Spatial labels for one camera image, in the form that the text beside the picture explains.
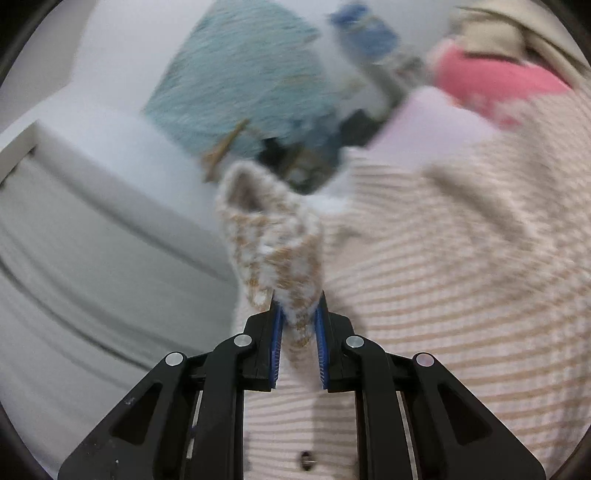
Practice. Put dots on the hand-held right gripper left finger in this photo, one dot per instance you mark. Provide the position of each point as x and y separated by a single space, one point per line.
277 341

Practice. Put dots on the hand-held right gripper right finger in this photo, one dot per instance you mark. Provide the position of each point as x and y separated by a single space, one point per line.
322 350

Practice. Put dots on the beige white houndstooth coat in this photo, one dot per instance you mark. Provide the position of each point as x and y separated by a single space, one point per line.
438 277

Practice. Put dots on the pile of beige clothes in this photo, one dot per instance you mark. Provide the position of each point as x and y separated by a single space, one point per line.
489 32

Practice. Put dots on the wooden chair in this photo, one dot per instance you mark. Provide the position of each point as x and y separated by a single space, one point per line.
221 147

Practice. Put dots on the white curtain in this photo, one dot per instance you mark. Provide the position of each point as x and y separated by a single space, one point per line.
69 277

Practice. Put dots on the black bag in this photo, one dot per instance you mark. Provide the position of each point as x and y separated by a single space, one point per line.
358 127

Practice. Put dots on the pale pink bed sheet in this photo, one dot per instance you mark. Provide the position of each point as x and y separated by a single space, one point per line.
429 129

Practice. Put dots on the teal floral hanging cloth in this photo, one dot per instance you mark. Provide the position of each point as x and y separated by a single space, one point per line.
240 69

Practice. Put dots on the pink floral blanket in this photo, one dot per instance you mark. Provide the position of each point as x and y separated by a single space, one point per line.
489 78

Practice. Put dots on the blue water jug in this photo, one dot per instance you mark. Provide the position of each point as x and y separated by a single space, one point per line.
364 23

